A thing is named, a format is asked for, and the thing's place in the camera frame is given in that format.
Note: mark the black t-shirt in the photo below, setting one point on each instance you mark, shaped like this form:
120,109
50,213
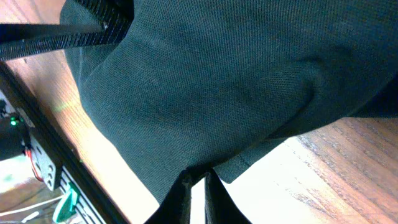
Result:
224,82

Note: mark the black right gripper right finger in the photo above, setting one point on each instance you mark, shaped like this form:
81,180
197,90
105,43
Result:
219,206

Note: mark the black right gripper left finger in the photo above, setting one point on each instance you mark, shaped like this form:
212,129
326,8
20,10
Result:
175,209

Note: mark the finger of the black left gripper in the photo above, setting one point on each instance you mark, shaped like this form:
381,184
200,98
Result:
113,19

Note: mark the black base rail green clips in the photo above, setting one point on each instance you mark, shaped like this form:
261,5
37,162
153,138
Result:
25,129

